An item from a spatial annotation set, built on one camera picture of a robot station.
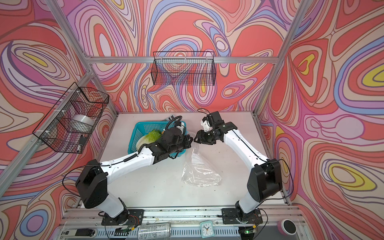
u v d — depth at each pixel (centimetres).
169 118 114
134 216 73
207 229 69
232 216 73
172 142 62
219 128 60
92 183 43
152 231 65
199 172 85
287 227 67
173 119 112
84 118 74
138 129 99
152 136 95
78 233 66
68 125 74
